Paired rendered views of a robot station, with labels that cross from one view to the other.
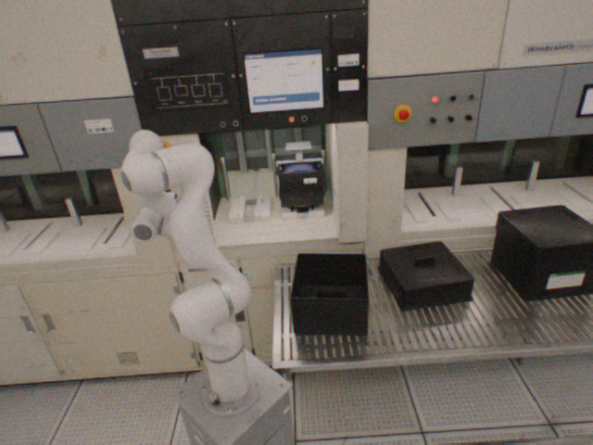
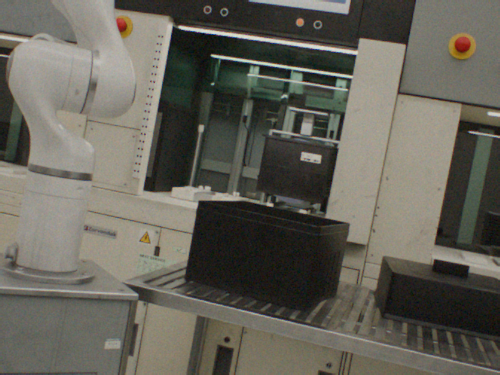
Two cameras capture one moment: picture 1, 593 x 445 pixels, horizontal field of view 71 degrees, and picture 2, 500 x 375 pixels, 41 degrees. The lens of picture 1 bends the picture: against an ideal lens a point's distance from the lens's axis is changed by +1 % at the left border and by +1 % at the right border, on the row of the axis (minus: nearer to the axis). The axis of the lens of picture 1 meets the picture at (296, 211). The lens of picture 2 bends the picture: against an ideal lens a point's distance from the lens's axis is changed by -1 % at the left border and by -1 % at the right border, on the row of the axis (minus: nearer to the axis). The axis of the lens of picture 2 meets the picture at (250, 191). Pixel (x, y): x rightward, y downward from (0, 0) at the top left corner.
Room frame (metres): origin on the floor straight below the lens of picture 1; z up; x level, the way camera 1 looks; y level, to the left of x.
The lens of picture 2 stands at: (-0.23, -0.38, 1.05)
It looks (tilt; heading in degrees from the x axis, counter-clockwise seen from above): 3 degrees down; 13
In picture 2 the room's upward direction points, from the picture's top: 11 degrees clockwise
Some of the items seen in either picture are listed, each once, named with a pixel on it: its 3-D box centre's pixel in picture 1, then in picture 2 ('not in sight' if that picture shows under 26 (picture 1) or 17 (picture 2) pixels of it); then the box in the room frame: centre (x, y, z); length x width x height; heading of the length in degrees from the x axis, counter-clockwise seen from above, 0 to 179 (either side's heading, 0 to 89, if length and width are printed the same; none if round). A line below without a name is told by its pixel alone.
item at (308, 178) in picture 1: (300, 175); (300, 161); (1.90, -0.03, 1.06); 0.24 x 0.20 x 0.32; 90
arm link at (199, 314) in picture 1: (207, 323); (53, 108); (0.89, 0.28, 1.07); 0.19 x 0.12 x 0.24; 127
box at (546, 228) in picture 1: (545, 251); not in sight; (1.36, -0.98, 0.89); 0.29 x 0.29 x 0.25; 4
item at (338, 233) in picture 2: (331, 292); (271, 249); (1.25, -0.11, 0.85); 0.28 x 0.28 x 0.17; 82
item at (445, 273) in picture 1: (423, 270); (446, 289); (1.37, -0.50, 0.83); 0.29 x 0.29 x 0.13; 7
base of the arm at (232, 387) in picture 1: (227, 369); (51, 222); (0.91, 0.25, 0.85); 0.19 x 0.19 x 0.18
